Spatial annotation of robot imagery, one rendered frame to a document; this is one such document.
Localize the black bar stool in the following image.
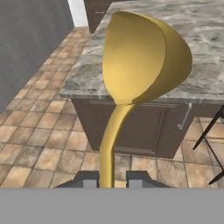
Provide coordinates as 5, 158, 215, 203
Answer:
192, 104, 224, 186

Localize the golden metallic ladle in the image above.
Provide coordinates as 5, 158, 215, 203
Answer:
99, 10, 193, 189

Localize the silver cabinet door handle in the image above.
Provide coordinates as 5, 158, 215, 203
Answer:
177, 102, 193, 130

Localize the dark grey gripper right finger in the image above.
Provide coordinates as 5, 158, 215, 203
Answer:
125, 171, 172, 189

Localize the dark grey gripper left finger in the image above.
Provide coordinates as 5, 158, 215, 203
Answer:
53, 170, 101, 189

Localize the dark brown cupboard run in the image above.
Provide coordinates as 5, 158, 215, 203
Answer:
83, 0, 116, 34

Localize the dark brown island cabinet door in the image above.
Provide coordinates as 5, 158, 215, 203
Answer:
72, 97, 197, 160

